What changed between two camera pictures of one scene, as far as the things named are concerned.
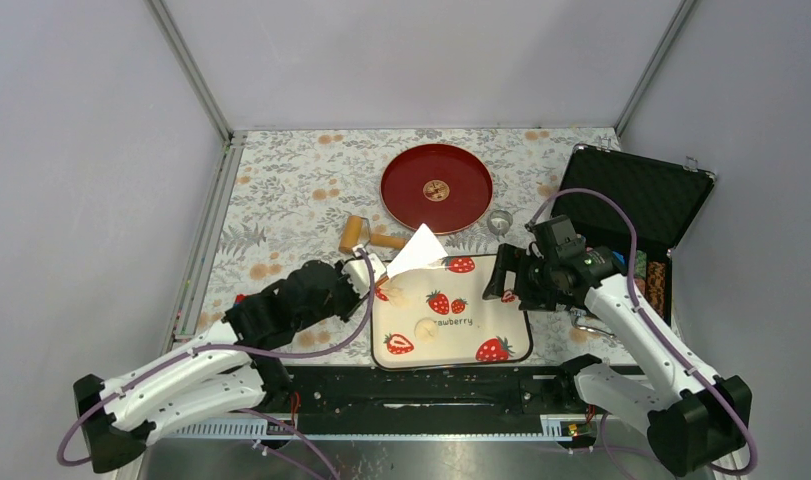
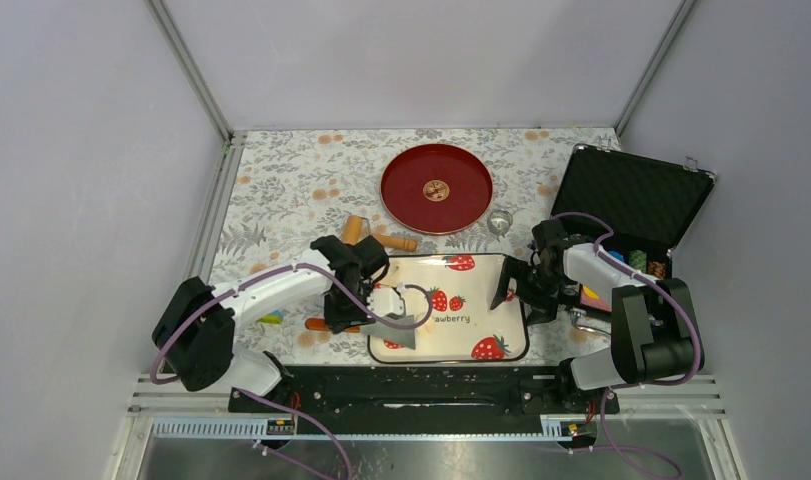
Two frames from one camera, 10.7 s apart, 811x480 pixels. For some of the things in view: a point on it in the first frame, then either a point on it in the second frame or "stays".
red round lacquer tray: (445, 187) stays
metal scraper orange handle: (419, 251) to (402, 336)
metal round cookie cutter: (500, 222) stays
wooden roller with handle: (356, 231) stays
